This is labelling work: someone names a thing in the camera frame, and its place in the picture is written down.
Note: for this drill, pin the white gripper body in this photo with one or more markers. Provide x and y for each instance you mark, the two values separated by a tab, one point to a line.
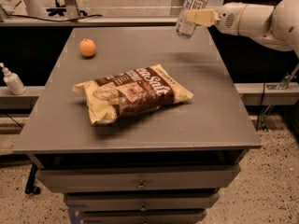
228	20

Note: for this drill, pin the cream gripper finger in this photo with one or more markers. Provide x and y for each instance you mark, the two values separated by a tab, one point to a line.
204	17

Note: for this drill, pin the clear plastic water bottle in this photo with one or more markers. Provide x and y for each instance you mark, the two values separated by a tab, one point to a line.
185	28

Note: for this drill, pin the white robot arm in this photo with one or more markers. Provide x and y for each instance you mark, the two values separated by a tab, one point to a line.
274	27

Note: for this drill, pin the white spray bottle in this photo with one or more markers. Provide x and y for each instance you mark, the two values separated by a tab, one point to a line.
13	81

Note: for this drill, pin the brown yellow snack bag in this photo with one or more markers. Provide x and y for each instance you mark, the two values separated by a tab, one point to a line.
130	93

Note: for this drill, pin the orange fruit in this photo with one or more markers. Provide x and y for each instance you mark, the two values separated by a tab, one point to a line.
87	47

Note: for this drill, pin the black office chair base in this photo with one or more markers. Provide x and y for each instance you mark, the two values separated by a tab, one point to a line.
69	9

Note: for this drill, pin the grey drawer cabinet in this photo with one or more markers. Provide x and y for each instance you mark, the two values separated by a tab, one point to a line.
162	167

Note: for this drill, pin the white pipe leg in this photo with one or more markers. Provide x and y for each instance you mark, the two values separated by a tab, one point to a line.
35	8

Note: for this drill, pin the grey metal rail shelf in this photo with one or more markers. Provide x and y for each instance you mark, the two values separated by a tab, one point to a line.
89	21

